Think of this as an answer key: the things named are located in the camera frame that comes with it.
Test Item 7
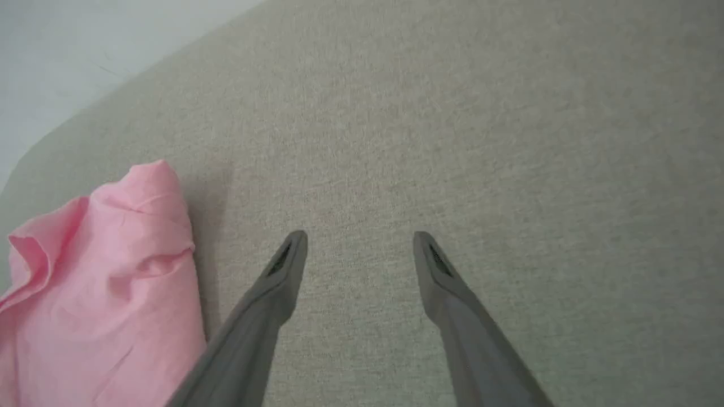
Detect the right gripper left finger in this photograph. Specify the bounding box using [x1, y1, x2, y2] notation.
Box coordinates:
[166, 230, 309, 407]

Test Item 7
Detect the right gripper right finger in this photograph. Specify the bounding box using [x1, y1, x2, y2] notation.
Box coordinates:
[412, 231, 555, 407]

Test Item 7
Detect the pink garment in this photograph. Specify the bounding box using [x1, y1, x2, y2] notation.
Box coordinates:
[0, 159, 208, 407]

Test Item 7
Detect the grey-green fabric sofa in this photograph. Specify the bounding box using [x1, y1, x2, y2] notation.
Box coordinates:
[0, 0, 724, 407]

